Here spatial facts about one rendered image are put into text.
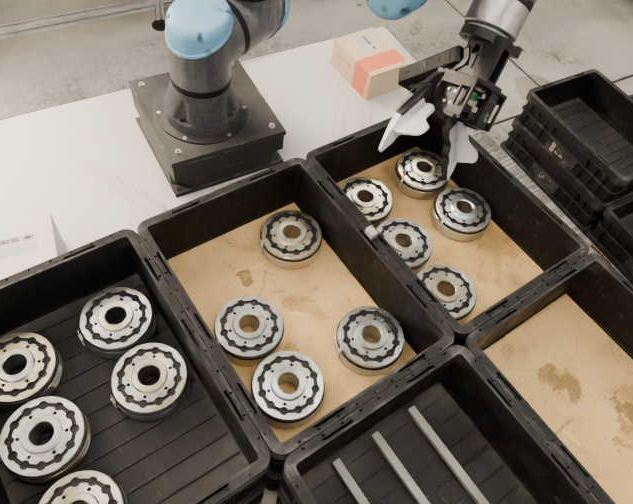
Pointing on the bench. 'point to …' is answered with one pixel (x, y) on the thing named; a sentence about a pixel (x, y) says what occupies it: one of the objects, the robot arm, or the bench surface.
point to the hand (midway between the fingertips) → (410, 166)
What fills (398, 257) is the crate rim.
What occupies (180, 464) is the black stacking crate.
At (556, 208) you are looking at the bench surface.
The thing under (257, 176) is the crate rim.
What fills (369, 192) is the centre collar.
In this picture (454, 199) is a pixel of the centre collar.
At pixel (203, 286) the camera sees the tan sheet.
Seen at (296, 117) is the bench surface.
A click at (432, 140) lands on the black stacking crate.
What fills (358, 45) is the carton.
